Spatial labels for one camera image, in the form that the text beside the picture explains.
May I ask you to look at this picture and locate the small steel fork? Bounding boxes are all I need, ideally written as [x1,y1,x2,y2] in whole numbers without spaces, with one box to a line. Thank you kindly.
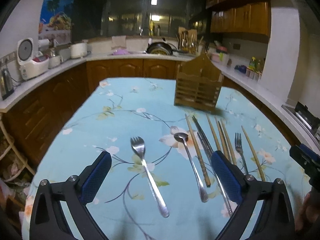
[234,133,249,175]

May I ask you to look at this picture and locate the large steel fork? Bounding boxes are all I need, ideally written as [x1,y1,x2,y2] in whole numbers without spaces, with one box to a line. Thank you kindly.
[130,137,170,218]

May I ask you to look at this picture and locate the steel spoon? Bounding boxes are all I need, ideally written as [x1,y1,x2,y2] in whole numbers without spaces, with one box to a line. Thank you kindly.
[174,132,208,203]

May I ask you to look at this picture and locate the person's right hand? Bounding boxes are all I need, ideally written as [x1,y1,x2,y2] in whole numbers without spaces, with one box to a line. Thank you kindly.
[295,187,319,231]

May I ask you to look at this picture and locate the wooden chopstick far right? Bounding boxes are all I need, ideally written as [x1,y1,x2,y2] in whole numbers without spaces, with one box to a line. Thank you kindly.
[241,126,266,181]

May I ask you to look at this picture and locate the gas stove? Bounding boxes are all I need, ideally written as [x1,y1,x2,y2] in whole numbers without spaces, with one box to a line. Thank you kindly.
[281,102,319,149]

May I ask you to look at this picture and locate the wooden rack left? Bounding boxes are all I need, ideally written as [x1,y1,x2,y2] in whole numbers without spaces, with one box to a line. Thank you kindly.
[1,114,35,183]

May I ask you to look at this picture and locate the wooden chopstick far left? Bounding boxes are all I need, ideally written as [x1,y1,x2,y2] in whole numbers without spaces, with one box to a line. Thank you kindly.
[185,114,211,187]

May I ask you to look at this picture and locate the steel chopstick left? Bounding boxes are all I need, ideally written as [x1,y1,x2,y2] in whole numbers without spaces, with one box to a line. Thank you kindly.
[191,115,234,217]

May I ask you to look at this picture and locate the steel chopstick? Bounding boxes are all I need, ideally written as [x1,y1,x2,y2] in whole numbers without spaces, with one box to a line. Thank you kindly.
[191,115,234,217]
[197,131,213,166]

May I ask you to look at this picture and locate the dark chopstick middle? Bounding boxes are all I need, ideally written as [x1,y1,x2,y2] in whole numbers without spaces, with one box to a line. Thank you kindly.
[217,120,232,162]

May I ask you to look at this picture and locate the lower wooden cabinets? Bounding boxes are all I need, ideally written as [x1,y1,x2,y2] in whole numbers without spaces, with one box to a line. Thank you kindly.
[4,62,296,168]

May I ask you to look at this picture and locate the wooden cabinets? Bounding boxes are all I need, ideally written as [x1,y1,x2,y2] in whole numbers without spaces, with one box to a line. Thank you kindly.
[4,62,296,168]
[206,0,272,37]

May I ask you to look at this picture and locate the steel chopstick right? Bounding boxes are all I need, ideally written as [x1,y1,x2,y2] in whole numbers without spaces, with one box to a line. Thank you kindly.
[197,131,213,166]

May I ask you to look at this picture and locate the yellow oil bottle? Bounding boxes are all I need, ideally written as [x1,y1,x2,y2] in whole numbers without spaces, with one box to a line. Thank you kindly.
[248,56,257,72]

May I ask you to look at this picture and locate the wooden utensil holder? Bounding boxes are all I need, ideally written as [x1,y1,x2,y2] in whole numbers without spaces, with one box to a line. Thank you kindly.
[174,54,224,113]

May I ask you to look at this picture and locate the steel electric kettle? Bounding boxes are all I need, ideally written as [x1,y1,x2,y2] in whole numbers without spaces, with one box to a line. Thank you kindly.
[1,67,14,100]

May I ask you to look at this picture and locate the white rice cooker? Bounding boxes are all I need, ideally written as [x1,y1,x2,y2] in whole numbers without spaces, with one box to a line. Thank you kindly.
[17,38,49,81]

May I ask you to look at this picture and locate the small white cooker pot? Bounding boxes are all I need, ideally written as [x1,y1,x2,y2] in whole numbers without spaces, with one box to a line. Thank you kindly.
[48,48,61,69]

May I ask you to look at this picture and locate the upper wooden cabinets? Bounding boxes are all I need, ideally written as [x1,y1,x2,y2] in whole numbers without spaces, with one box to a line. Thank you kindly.
[206,0,272,37]

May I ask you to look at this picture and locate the wooden counter utensil rack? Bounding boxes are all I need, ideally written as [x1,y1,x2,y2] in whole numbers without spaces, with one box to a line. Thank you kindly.
[177,27,198,54]

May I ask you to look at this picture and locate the white round pot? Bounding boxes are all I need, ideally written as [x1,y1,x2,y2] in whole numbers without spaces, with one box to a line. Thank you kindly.
[70,42,88,59]

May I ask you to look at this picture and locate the purple cloth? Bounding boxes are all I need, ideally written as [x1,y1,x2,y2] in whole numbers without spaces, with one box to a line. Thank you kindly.
[112,49,130,55]

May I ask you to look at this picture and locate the black frying pan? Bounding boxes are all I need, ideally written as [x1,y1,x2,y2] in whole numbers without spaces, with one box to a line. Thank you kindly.
[146,38,188,56]

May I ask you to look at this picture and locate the tropical fruit wall poster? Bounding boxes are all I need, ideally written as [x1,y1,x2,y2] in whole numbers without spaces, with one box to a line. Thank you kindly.
[38,0,74,45]

